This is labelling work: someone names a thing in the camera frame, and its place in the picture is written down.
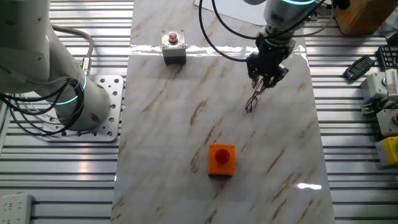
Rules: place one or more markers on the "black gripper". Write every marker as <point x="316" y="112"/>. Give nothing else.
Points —
<point x="270" y="57"/>

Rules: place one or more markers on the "dark red framed glasses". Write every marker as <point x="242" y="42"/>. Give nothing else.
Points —
<point x="252" y="102"/>

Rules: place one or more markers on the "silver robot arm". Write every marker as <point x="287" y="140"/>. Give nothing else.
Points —
<point x="31" y="46"/>

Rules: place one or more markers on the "white paper sheet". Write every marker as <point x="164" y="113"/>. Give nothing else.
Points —
<point x="236" y="9"/>

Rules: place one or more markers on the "marble patterned board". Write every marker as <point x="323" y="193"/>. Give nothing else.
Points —
<point x="186" y="124"/>

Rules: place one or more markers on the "grey box small red button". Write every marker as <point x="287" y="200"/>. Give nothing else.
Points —
<point x="174" y="51"/>

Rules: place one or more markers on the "orange box red mushroom button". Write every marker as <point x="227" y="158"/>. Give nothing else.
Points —
<point x="222" y="166"/>

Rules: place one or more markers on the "brown wooden box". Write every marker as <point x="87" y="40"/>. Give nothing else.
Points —
<point x="363" y="15"/>

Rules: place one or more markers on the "black keyboard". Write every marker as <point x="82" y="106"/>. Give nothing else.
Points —
<point x="390" y="57"/>

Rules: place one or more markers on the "grey box with red button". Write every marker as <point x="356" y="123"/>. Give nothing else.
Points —
<point x="388" y="124"/>

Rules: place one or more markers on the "yellow box green button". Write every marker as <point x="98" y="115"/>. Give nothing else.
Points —
<point x="388" y="152"/>

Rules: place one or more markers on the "white power strip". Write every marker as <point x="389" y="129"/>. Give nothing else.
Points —
<point x="15" y="208"/>

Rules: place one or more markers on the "light grey switch box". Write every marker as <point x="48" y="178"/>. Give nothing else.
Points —
<point x="373" y="87"/>

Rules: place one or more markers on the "silver ribbed camera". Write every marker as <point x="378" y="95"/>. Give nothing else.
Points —
<point x="392" y="84"/>

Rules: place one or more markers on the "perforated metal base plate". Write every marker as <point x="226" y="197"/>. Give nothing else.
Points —
<point x="115" y="93"/>

